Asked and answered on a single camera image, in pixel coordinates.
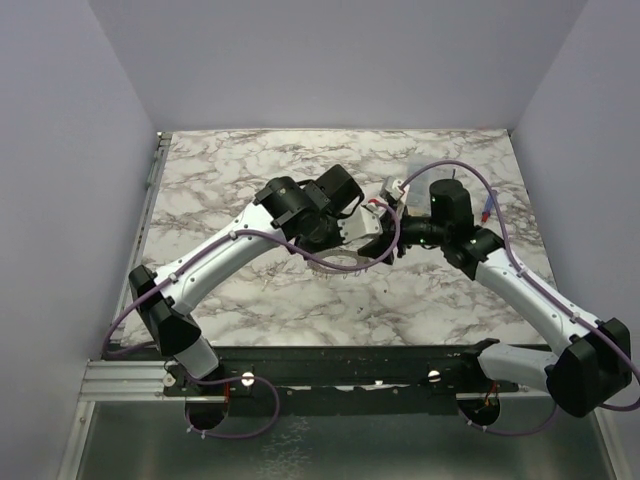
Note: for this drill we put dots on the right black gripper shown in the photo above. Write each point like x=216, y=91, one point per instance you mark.
x=400, y=232

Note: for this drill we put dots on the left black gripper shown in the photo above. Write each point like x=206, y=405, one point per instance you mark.
x=335, y=241

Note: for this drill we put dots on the perforated metal ring disc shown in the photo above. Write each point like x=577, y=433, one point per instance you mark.
x=340, y=257

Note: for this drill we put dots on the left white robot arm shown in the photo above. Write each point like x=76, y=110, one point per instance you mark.
x=283, y=210

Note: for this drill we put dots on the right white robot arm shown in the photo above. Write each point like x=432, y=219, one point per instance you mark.
x=587, y=360

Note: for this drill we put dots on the clear plastic organizer box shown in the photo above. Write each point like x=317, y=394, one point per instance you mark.
x=418, y=199

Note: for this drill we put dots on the blue red screwdriver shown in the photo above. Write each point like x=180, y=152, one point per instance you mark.
x=489, y=207

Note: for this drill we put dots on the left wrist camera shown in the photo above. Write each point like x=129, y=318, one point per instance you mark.
x=363, y=224

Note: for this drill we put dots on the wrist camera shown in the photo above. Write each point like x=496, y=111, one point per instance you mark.
x=394, y=191
x=363, y=224

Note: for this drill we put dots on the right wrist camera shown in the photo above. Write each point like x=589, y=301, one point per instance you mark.
x=394, y=191

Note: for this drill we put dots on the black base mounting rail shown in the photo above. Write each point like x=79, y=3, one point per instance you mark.
x=337, y=381

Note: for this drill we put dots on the aluminium frame rail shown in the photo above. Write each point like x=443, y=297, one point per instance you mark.
x=121, y=379

